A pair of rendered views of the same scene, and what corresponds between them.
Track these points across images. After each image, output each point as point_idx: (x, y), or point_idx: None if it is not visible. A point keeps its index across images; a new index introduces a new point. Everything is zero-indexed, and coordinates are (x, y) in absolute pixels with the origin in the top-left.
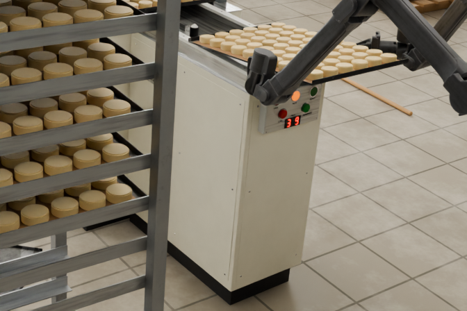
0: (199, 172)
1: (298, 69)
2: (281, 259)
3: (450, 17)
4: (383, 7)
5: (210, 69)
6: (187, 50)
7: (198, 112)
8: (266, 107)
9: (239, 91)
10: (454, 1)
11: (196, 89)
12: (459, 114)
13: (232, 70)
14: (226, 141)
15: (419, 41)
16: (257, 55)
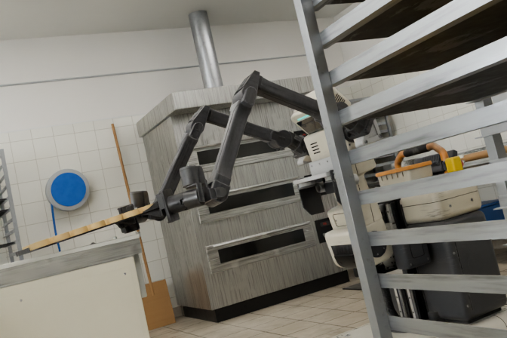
0: None
1: (232, 159)
2: None
3: (182, 159)
4: (266, 88)
5: (62, 271)
6: (13, 275)
7: (61, 330)
8: (140, 266)
9: (118, 262)
10: (182, 146)
11: (49, 306)
12: None
13: (97, 250)
14: (118, 328)
15: (297, 98)
16: (193, 168)
